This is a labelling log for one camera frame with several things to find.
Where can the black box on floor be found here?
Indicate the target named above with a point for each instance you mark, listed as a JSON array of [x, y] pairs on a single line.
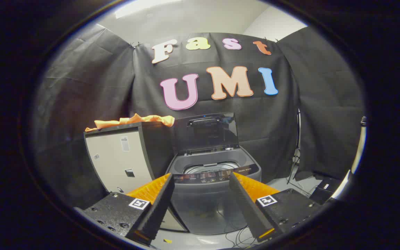
[[325, 189]]

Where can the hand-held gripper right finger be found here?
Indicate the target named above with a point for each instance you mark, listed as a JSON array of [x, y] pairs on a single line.
[[247, 208]]

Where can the black backdrop cloth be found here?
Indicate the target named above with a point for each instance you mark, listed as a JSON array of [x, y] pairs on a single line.
[[255, 121]]

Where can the beige cabinet with dark top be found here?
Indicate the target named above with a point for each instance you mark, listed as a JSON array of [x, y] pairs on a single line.
[[116, 163]]

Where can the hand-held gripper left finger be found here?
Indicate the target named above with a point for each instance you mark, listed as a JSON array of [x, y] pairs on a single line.
[[158, 208]]

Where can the orange garment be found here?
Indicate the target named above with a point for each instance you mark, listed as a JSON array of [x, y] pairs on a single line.
[[134, 121]]

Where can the grey washing machine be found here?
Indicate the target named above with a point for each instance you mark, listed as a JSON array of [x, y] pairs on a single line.
[[203, 205]]

